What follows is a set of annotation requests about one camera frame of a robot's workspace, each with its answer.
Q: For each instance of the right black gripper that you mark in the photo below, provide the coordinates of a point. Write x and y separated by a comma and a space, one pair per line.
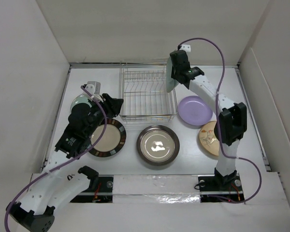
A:
172, 73

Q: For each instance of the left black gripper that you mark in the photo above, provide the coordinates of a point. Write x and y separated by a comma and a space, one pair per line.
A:
111, 105

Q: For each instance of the rectangular light green plate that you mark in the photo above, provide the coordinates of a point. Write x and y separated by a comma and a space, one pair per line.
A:
170, 82

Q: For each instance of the purple round plate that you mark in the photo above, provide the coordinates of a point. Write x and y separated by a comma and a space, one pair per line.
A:
194, 111

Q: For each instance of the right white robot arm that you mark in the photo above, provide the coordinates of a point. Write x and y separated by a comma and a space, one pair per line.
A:
231, 117

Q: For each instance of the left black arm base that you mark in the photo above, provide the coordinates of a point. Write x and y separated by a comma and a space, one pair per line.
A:
99, 191

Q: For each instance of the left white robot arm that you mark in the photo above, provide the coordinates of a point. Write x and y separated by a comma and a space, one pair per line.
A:
34, 207

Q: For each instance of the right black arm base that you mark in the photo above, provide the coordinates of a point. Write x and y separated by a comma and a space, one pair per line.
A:
212, 192

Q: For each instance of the striped rim beige plate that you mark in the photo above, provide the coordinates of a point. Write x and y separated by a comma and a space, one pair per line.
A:
112, 141

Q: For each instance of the round light green plate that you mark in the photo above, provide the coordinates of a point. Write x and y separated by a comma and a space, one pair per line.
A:
82, 98

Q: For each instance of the brown rimmed deep plate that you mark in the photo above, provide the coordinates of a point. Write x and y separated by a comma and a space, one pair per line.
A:
158, 145

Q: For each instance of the beige bird pattern plate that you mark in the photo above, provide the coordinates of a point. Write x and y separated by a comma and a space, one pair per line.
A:
208, 139

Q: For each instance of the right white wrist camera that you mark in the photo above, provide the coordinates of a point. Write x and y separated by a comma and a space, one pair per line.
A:
184, 47

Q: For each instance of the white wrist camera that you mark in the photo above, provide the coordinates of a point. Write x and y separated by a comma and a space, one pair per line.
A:
92, 89
184, 47

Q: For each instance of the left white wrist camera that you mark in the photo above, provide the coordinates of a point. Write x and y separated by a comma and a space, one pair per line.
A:
92, 89

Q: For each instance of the metal wire dish rack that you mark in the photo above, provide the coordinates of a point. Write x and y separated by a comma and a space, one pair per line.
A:
142, 86

